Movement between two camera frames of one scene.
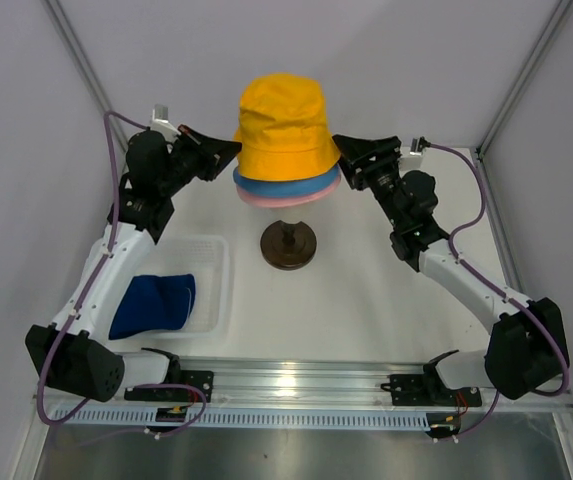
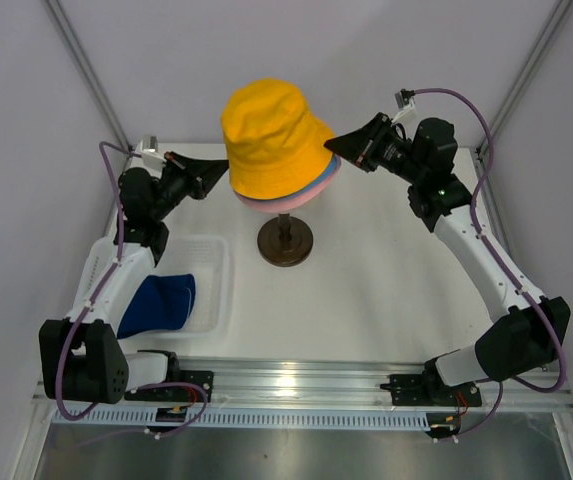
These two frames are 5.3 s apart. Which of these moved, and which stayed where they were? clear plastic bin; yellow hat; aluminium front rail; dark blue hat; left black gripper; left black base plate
Moved: yellow hat; left black gripper
Stayed: clear plastic bin; left black base plate; dark blue hat; aluminium front rail
